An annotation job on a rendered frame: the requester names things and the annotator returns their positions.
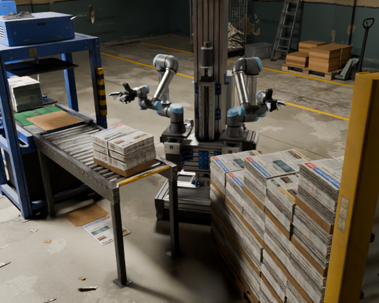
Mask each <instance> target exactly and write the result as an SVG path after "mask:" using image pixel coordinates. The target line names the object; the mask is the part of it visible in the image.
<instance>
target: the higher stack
mask: <svg viewBox="0 0 379 303"><path fill-rule="evenodd" d="M343 162H344V156H341V157H338V158H335V157H334V156H332V157H331V159H320V160H315V161H308V162H302V163H300V166H299V167H300V169H299V178H298V179H299V182H298V189H297V191H298V192H297V193H298V194H297V197H298V198H299V199H300V200H301V201H302V202H303V203H304V204H305V205H306V206H307V207H309V208H310V209H311V210H312V211H313V212H314V213H316V214H317V215H318V216H319V217H320V218H321V219H322V220H323V221H325V222H326V223H327V224H328V225H329V226H330V227H331V226H334V224H335V219H336V210H337V202H338V197H339V189H340V180H341V175H342V167H343ZM294 210H295V212H294V222H293V225H294V230H293V232H294V233H293V238H294V239H295V240H296V241H297V242H298V243H299V244H300V245H301V246H302V247H303V248H304V249H305V250H306V251H307V252H308V254H309V255H310V256H311V257H312V258H313V259H314V260H315V261H316V262H317V263H318V264H319V265H320V267H322V268H323V270H326V269H328V266H329V261H330V253H331V245H332V240H333V234H328V233H327V232H326V231H325V230H324V229H323V228H321V227H320V226H319V225H318V224H317V223H316V222H315V221H314V220H313V219H312V218H311V217H309V216H308V215H307V214H306V213H305V212H304V211H303V210H301V209H300V208H299V207H298V206H297V205H296V206H295V209H294ZM288 271H289V274H290V276H291V277H292V278H293V279H294V280H295V281H296V282H297V284H298V285H299V286H300V287H301V288H302V289H303V291H304V292H305V293H306V295H307V296H308V297H309V298H310V299H311V300H312V302H313V303H324V296H325V288H326V283H327V277H323V276H322V275H321V274H320V273H319V272H318V271H317V270H316V269H315V268H314V267H313V266H312V265H311V264H310V263H309V261H308V260H307V259H306V258H305V257H304V256H303V255H302V254H301V253H300V252H299V250H297V249H296V247H294V245H293V244H291V261H289V264H288ZM287 287H288V288H286V293H287V294H286V297H287V300H286V302H287V303H307V302H306V301H305V300H304V298H303V297H302V296H301V295H300V294H299V292H298V291H297V290H296V288H295V287H294V286H293V285H292V284H291V282H290V281H289V280H288V285H287Z"/></svg>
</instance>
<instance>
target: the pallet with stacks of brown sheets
mask: <svg viewBox="0 0 379 303"><path fill-rule="evenodd" d="M352 48H353V46H349V45H344V44H336V43H331V44H328V43H326V42H321V41H313V40H307V41H301V42H299V51H298V52H293V53H290V54H287V56H286V63H284V64H282V70H283V71H286V72H292V73H297V74H301V75H306V76H312V77H316V78H321V79H326V80H330V81H331V80H333V78H334V75H335V74H341V72H342V70H343V69H344V67H345V66H346V64H347V62H348V61H349V59H351V50H352ZM290 67H291V68H294V67H296V68H299V69H303V72H298V71H293V70H290ZM311 71H315V72H321V73H325V77H323V76H318V75H313V74H311Z"/></svg>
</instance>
